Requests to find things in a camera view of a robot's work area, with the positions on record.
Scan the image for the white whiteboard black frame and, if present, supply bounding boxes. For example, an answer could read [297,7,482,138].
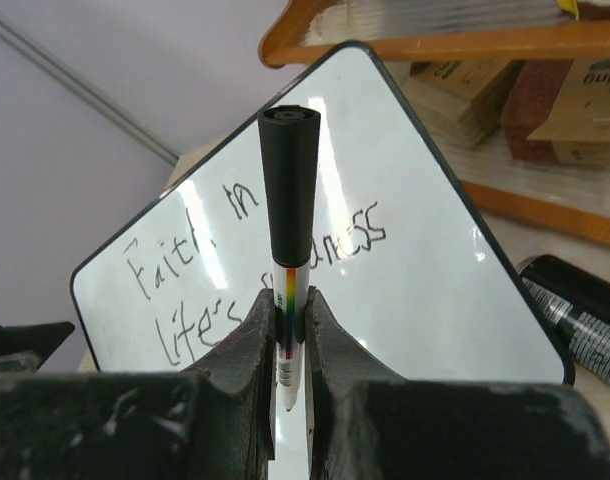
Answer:
[69,40,576,386]

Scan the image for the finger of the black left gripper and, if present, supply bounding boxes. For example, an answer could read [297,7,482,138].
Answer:
[0,321,75,373]

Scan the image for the black yellow drink can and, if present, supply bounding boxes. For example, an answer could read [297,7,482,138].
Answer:
[517,254,610,386]

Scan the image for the black white marker pen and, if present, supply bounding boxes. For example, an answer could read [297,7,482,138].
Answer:
[257,105,321,411]

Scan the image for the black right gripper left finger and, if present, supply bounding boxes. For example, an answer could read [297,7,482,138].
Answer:
[0,289,275,479]

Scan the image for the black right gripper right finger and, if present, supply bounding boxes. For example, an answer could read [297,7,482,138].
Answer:
[305,289,610,479]

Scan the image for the orange wooden shelf rack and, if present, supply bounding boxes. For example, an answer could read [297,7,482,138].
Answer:
[258,1,610,247]

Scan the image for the brown scouring pad pack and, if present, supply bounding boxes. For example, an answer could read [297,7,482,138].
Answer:
[402,59,610,165]

